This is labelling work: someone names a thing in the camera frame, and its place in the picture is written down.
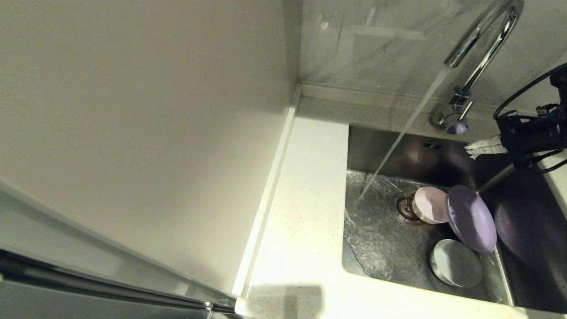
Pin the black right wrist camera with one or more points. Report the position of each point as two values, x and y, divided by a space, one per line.
559 86

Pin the chrome gooseneck faucet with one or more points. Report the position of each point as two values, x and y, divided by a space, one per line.
463 99

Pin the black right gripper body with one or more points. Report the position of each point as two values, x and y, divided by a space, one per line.
531 135

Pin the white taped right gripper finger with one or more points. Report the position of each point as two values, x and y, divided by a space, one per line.
487 148

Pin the white edge trim strip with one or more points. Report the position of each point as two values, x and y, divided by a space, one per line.
266 199

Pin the clear water stream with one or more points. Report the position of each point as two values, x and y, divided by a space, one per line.
403 133

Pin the purple plate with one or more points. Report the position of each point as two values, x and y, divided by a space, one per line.
471 219

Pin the stainless steel sink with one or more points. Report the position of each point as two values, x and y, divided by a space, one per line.
381 257

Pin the grey glossy appliance door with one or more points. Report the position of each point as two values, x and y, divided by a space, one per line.
35 305

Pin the tall white cabinet panel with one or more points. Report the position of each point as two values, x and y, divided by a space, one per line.
133 133

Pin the round metal drain strainer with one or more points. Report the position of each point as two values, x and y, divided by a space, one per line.
403 208

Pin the pink bowl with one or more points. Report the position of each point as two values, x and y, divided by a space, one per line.
429 204

